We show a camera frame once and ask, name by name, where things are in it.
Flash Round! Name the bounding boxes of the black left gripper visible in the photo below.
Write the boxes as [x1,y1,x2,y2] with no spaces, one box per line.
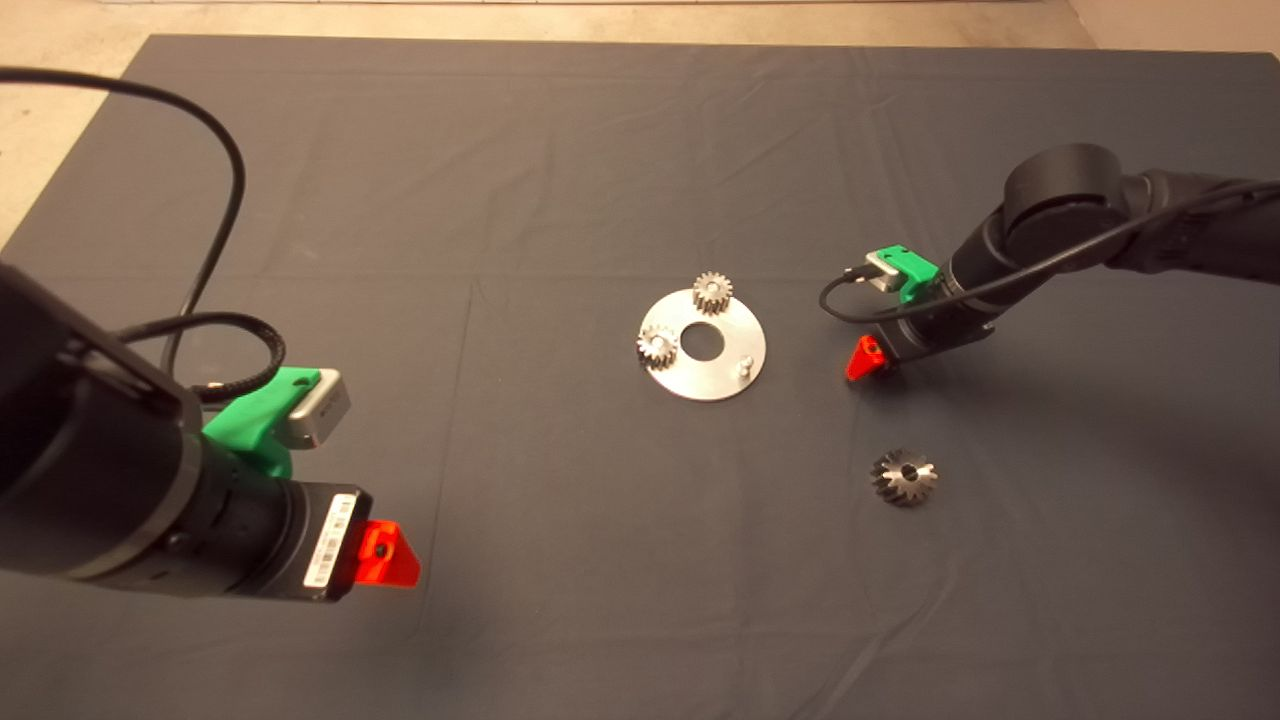
[262,482,422,603]

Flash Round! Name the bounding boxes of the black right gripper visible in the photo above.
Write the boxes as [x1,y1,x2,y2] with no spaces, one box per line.
[845,290,998,383]

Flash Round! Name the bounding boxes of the large steel gear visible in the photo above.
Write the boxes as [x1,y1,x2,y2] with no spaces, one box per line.
[870,449,939,508]

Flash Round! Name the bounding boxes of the small steel gear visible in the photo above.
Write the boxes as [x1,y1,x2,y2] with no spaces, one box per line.
[692,271,734,316]
[636,326,681,369]

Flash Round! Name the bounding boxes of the round metal plate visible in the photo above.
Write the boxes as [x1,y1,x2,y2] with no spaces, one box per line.
[638,288,769,403]

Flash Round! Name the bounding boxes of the dark grey table cloth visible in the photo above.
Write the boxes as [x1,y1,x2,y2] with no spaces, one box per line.
[0,35,1280,720]

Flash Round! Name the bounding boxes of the silver right camera box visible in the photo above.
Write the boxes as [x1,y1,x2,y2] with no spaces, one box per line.
[865,250,911,293]

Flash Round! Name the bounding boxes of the silver camera box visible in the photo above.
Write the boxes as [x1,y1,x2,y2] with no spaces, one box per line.
[283,370,352,451]
[865,250,911,293]

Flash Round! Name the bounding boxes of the green right camera mount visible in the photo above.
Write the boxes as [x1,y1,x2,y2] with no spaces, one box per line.
[878,245,941,304]

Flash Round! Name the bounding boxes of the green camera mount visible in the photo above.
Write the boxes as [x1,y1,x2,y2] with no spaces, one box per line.
[203,367,321,479]
[878,245,941,304]

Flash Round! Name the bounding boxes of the silver left camera box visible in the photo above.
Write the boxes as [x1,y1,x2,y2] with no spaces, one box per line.
[283,370,352,451]

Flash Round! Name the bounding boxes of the green left camera mount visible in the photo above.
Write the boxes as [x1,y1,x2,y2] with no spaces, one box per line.
[203,367,321,479]

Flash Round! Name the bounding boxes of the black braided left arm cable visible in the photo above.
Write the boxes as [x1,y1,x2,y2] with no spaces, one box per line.
[115,312,287,403]

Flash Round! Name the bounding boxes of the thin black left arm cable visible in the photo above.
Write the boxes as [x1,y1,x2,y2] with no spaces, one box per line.
[0,65,247,376]

